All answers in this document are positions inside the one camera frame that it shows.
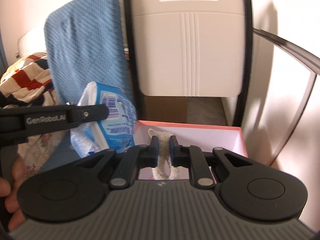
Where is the white knitted ring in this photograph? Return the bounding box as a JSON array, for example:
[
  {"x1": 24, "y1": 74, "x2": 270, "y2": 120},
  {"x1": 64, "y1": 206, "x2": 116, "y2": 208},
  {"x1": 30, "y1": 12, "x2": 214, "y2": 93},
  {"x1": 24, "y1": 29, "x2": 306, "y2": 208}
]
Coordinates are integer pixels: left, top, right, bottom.
[{"x1": 146, "y1": 128, "x2": 181, "y2": 181}]

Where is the blue snack wrapper bag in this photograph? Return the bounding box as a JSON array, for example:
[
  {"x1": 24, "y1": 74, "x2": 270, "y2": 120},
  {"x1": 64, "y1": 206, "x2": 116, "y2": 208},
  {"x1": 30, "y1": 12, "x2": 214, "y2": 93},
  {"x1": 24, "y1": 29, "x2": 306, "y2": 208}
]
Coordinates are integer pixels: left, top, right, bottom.
[{"x1": 71, "y1": 82, "x2": 137, "y2": 158}]

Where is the person's left hand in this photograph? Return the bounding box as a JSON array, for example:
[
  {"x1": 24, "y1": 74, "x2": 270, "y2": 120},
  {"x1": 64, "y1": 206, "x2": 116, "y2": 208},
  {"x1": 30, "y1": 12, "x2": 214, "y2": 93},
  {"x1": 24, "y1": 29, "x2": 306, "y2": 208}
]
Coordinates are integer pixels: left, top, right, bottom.
[{"x1": 1, "y1": 155, "x2": 27, "y2": 231}]

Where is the floral lace bed cover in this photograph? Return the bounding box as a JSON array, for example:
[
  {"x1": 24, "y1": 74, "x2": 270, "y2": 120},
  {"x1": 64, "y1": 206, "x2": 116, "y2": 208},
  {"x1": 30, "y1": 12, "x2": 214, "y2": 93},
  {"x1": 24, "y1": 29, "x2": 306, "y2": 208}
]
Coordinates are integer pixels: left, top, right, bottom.
[{"x1": 17, "y1": 89, "x2": 66, "y2": 181}]

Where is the red black cream blanket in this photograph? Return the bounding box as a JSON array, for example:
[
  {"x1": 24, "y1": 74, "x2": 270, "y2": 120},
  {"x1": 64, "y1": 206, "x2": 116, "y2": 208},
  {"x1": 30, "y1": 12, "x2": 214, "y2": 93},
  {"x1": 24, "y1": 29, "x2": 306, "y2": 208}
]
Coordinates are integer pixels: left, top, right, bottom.
[{"x1": 1, "y1": 53, "x2": 59, "y2": 108}]

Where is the pink cardboard box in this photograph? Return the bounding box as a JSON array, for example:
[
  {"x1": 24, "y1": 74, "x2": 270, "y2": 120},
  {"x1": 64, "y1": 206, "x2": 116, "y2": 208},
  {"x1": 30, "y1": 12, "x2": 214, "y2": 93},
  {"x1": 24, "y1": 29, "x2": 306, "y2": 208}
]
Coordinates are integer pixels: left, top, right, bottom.
[{"x1": 133, "y1": 120, "x2": 249, "y2": 181}]

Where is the blue textured seat cushion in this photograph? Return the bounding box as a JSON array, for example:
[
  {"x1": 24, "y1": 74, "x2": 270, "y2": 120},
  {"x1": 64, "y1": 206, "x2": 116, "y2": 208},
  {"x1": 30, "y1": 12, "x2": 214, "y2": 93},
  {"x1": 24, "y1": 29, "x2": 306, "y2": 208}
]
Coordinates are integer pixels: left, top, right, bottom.
[{"x1": 37, "y1": 0, "x2": 137, "y2": 174}]

